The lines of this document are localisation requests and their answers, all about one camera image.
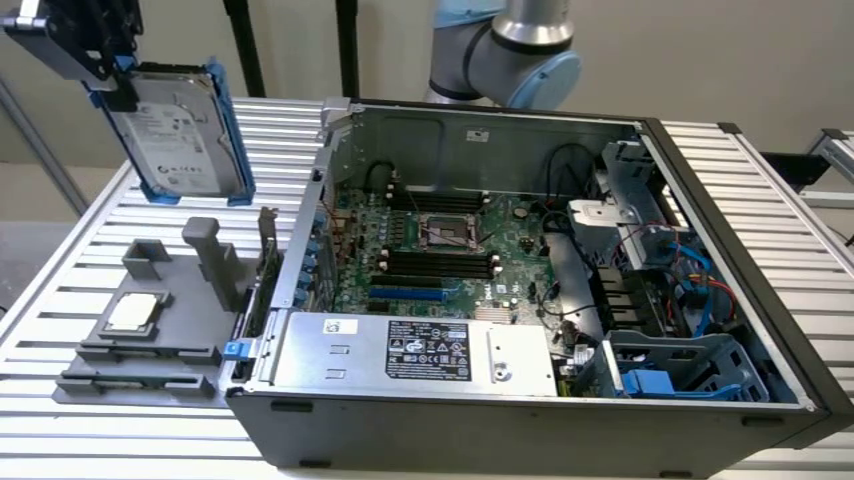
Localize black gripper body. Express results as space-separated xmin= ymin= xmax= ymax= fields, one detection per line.
xmin=10 ymin=0 xmax=145 ymax=82

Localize hard disk with blue carrier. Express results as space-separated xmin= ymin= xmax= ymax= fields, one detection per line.
xmin=84 ymin=56 xmax=259 ymax=207

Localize blue disk bay latch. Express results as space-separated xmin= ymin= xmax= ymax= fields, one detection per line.
xmin=620 ymin=368 xmax=676 ymax=400

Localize grey-blue disk bay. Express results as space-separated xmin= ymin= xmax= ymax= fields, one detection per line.
xmin=595 ymin=328 xmax=770 ymax=403

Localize black stand pole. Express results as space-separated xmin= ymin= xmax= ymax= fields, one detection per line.
xmin=335 ymin=0 xmax=363 ymax=98
xmin=221 ymin=0 xmax=268 ymax=98

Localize graphics card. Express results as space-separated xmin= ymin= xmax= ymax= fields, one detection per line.
xmin=232 ymin=206 xmax=284 ymax=352

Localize silver CPU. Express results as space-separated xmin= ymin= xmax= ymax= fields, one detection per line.
xmin=104 ymin=293 xmax=163 ymax=334

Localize grey parts rack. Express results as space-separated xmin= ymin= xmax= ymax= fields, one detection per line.
xmin=50 ymin=216 xmax=283 ymax=407

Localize CPU socket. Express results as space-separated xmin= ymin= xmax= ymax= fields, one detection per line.
xmin=412 ymin=212 xmax=484 ymax=252

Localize long black expansion slot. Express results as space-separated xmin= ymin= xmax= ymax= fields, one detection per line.
xmin=369 ymin=274 xmax=444 ymax=290

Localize green RAM stick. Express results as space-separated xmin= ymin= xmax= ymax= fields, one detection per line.
xmin=90 ymin=380 xmax=196 ymax=390

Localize blue expansion slot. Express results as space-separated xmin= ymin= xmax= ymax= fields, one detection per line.
xmin=368 ymin=286 xmax=447 ymax=304

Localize silver power supply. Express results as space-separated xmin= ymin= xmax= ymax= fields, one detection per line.
xmin=268 ymin=310 xmax=560 ymax=399

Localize green motherboard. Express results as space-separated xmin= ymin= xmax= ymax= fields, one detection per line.
xmin=324 ymin=183 xmax=606 ymax=354

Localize metal drive cage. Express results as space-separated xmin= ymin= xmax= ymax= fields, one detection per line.
xmin=564 ymin=139 xmax=694 ymax=272

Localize black fan shroud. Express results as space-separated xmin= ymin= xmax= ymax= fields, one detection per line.
xmin=591 ymin=264 xmax=670 ymax=337

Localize black open PC case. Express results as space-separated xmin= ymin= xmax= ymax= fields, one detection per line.
xmin=223 ymin=96 xmax=832 ymax=471

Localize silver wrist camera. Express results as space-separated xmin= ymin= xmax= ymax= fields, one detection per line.
xmin=0 ymin=14 xmax=52 ymax=35

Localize aluminium frame post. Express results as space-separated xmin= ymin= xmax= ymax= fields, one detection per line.
xmin=0 ymin=74 xmax=89 ymax=217

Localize short black looped wire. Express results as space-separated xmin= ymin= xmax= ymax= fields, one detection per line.
xmin=361 ymin=159 xmax=403 ymax=194

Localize long black looped wire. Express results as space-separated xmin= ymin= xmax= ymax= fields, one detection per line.
xmin=541 ymin=142 xmax=607 ymax=202

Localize blue wire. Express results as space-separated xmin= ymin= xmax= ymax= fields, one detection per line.
xmin=663 ymin=238 xmax=719 ymax=344

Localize red wire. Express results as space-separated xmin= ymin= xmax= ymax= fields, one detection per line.
xmin=690 ymin=278 xmax=740 ymax=322

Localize black bracket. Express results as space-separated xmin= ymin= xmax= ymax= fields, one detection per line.
xmin=758 ymin=151 xmax=830 ymax=190

